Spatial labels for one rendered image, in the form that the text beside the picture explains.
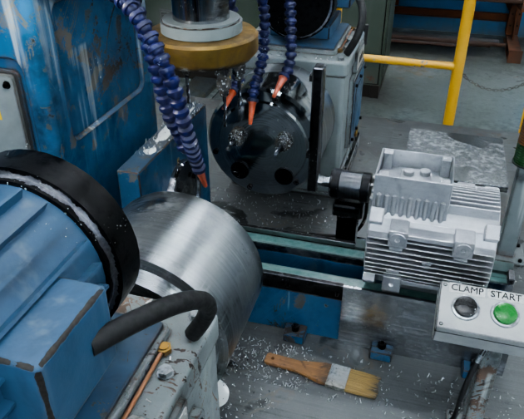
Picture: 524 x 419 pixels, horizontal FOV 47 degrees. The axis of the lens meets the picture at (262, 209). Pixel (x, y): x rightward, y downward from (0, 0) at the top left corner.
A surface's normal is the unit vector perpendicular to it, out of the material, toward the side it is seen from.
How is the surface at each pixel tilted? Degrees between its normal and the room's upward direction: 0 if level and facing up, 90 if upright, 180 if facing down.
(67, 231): 50
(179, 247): 21
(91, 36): 90
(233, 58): 90
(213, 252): 39
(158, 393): 0
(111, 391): 0
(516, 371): 0
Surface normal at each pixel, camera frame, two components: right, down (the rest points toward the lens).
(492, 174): 0.00, -0.84
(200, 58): 0.07, 0.53
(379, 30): -0.28, 0.51
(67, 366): 0.96, 0.15
